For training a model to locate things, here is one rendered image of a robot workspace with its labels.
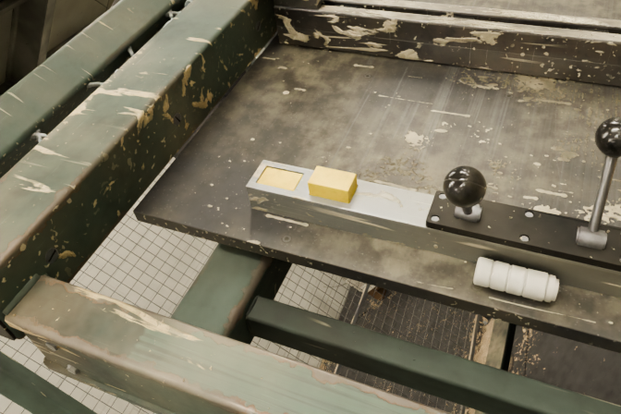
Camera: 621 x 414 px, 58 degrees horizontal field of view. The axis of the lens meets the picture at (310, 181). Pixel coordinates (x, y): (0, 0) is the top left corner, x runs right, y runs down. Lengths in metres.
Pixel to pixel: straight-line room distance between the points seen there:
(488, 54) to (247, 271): 0.48
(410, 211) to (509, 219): 0.10
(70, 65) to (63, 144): 0.63
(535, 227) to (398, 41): 0.42
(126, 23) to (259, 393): 1.11
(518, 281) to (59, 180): 0.51
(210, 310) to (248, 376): 0.17
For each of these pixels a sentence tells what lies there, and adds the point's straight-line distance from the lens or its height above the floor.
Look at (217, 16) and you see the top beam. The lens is 0.92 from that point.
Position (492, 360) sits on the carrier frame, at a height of 0.79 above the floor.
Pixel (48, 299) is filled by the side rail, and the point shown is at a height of 1.80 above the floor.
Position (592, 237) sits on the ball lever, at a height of 1.39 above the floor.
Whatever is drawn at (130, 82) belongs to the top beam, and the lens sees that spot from 0.81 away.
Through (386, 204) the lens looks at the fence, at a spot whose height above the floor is 1.55.
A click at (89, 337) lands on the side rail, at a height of 1.74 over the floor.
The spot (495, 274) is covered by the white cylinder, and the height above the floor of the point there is 1.44.
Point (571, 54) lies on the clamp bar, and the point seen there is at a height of 1.42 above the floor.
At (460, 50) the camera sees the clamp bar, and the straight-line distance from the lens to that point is 0.91.
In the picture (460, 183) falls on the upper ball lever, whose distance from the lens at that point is 0.50.
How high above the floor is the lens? 1.70
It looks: 6 degrees down
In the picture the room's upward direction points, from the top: 56 degrees counter-clockwise
